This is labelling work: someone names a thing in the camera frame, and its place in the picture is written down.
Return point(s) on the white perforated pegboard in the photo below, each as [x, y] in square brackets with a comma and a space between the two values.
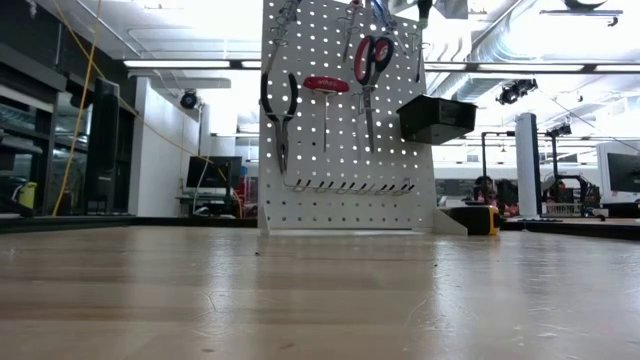
[345, 223]

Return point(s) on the black computer monitor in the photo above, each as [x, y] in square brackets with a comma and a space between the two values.
[214, 171]

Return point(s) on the distant office desk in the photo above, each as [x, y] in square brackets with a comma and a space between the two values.
[210, 201]

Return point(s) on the black plastic bin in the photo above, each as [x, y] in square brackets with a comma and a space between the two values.
[435, 122]

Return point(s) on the yellow black tape measure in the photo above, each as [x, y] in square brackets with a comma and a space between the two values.
[475, 220]

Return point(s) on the person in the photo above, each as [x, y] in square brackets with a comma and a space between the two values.
[484, 189]

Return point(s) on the long ceiling light strip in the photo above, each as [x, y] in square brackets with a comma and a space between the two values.
[177, 64]

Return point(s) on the white blue pillar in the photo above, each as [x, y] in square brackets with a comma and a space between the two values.
[527, 165]

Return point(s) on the black track spotlight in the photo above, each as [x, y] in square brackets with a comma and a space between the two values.
[517, 91]
[560, 130]

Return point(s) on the tall black column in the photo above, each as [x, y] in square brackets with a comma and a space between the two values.
[102, 145]

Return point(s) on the distant black robot station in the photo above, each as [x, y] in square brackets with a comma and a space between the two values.
[570, 192]

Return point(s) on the yellow-green container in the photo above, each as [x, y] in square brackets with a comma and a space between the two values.
[27, 195]

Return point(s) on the dark storage cabinet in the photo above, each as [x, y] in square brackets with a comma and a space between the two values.
[25, 150]

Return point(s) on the white framed monitor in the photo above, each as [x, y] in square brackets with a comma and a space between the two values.
[622, 172]

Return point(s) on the round black ceiling camera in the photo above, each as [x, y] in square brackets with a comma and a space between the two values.
[189, 99]

